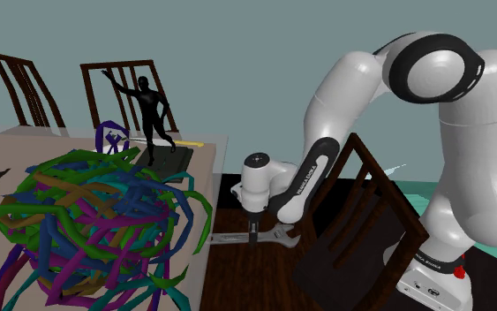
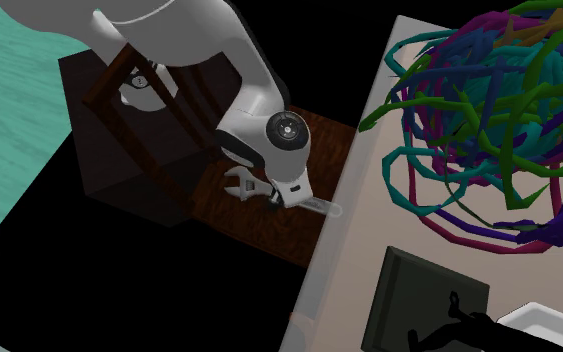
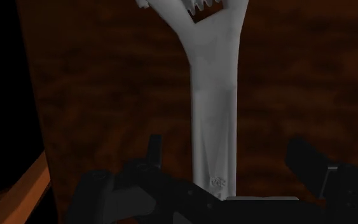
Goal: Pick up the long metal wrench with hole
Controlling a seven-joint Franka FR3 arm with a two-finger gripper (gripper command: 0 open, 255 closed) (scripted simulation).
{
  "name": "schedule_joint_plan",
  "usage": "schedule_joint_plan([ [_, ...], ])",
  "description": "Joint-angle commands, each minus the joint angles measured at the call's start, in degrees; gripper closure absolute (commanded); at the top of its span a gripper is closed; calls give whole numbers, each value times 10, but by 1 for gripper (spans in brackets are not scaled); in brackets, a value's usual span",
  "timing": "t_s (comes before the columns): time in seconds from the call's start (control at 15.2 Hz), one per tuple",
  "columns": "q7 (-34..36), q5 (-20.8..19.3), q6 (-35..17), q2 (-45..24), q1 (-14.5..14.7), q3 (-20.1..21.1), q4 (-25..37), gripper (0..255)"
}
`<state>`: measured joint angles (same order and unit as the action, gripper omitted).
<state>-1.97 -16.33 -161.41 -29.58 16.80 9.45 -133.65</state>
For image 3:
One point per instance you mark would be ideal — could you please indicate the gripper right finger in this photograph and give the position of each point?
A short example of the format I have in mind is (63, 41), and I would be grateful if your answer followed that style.
(336, 183)

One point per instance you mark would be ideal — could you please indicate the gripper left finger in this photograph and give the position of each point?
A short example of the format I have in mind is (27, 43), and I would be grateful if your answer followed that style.
(141, 189)

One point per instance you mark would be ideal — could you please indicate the grey adjustable wrench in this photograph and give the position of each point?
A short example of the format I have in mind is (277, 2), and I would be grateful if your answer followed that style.
(212, 102)

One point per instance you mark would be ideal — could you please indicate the brown wooden table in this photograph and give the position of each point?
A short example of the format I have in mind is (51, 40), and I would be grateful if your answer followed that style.
(104, 77)

